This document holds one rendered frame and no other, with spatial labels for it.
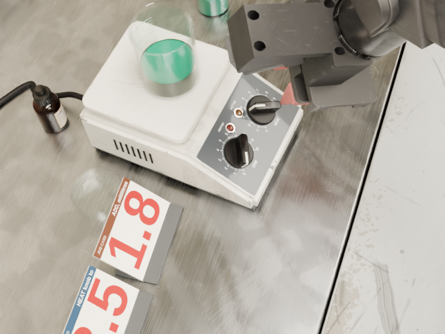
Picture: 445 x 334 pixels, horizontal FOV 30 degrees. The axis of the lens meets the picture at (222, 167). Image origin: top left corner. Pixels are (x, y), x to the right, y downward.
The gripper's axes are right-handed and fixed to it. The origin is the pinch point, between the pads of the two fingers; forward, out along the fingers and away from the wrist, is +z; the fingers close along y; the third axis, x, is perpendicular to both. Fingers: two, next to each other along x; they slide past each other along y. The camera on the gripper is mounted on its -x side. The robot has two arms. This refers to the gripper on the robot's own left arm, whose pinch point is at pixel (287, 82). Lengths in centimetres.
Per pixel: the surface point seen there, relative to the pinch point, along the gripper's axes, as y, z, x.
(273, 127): 2.6, 7.2, 1.5
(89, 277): 14.6, 11.3, -19.3
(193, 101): -0.6, 6.5, -7.2
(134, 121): 0.4, 8.5, -13.0
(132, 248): 12.4, 12.3, -14.2
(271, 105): 0.6, 5.5, 0.9
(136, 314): 18.9, 11.9, -15.1
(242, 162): 6.2, 5.6, -3.6
